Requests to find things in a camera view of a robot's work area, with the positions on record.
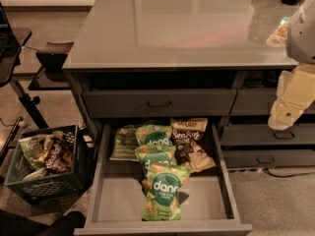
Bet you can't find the grey top left drawer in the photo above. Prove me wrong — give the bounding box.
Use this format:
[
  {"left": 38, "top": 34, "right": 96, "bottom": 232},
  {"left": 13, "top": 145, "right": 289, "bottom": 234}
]
[{"left": 82, "top": 88, "right": 236, "bottom": 118}]

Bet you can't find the middle green Dang chip bag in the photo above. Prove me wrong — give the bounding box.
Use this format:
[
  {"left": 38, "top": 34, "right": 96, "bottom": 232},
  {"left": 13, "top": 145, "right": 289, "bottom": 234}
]
[{"left": 135, "top": 145, "right": 177, "bottom": 174}]

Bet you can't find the dark green snack bag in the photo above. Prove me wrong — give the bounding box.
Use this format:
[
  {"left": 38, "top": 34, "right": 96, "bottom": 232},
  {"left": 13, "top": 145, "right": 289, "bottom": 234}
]
[{"left": 110, "top": 126, "right": 139, "bottom": 161}]

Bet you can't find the green dang chip bag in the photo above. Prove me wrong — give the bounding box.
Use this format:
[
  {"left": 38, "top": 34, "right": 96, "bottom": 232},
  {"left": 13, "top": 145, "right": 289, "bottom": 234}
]
[
  {"left": 136, "top": 125, "right": 172, "bottom": 146},
  {"left": 142, "top": 162, "right": 191, "bottom": 221},
  {"left": 135, "top": 145, "right": 177, "bottom": 174}
]

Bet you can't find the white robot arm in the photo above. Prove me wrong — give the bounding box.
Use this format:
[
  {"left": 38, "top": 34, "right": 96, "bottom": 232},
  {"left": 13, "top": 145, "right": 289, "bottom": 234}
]
[{"left": 266, "top": 0, "right": 315, "bottom": 131}]

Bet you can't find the grey cabinet with counter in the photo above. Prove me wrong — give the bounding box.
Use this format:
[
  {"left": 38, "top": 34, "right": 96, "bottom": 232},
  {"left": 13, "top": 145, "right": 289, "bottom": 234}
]
[{"left": 62, "top": 0, "right": 315, "bottom": 169}]

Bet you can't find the front green Dang chip bag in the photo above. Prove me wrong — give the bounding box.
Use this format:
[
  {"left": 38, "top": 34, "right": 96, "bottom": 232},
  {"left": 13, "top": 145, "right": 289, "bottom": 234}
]
[{"left": 142, "top": 162, "right": 191, "bottom": 221}]

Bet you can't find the black floor cable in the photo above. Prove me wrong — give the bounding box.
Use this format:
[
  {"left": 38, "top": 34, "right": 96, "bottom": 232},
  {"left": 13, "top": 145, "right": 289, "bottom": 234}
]
[{"left": 262, "top": 167, "right": 315, "bottom": 179}]

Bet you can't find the green snack bag in crate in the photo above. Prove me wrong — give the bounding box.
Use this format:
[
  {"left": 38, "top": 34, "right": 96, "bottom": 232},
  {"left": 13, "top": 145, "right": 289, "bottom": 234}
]
[{"left": 19, "top": 135, "right": 45, "bottom": 170}]

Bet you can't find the pale bag in crate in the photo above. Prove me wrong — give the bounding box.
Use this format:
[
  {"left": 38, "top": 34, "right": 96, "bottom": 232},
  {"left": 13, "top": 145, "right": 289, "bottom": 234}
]
[{"left": 23, "top": 167, "right": 47, "bottom": 181}]

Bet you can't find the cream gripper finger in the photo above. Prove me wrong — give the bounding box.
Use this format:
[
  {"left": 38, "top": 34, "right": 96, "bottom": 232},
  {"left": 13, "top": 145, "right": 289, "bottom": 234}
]
[
  {"left": 268, "top": 115, "right": 290, "bottom": 130},
  {"left": 275, "top": 103, "right": 303, "bottom": 126}
]

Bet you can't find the grey bottom right drawer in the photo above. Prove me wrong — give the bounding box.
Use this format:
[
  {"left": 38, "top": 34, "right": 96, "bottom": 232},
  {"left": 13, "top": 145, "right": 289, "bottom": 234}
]
[{"left": 222, "top": 149, "right": 315, "bottom": 168}]

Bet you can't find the dark wooden stool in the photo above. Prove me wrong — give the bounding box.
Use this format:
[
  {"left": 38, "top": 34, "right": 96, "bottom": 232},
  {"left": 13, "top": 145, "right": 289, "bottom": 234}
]
[{"left": 29, "top": 42, "right": 73, "bottom": 90}]

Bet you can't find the brown SeaSalt chip bag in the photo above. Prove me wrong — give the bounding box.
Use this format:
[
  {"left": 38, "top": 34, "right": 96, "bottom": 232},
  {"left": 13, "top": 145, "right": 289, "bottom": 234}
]
[{"left": 170, "top": 118, "right": 216, "bottom": 173}]

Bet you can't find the rear green Dang chip bag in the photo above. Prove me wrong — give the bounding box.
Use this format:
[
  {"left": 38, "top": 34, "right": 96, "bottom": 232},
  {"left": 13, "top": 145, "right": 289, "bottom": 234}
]
[{"left": 136, "top": 125, "right": 172, "bottom": 146}]

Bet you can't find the black desk with stand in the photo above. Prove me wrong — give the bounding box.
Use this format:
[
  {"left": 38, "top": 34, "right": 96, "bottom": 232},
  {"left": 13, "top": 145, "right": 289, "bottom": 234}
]
[{"left": 0, "top": 2, "right": 48, "bottom": 128}]

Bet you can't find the dark plastic crate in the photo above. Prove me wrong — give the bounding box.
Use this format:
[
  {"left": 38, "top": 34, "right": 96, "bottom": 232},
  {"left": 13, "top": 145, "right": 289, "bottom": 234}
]
[{"left": 5, "top": 125, "right": 88, "bottom": 204}]

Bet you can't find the brown chip bag in crate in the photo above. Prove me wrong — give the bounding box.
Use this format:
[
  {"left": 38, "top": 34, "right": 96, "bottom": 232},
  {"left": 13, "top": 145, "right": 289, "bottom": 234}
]
[{"left": 44, "top": 138, "right": 73, "bottom": 174}]

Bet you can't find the open grey middle drawer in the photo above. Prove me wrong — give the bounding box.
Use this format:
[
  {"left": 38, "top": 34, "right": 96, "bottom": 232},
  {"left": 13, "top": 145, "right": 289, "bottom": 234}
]
[{"left": 74, "top": 125, "right": 252, "bottom": 236}]

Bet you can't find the grey top right drawer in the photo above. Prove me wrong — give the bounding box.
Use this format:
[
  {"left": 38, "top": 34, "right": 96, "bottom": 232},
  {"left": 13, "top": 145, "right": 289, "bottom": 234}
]
[{"left": 231, "top": 88, "right": 277, "bottom": 116}]

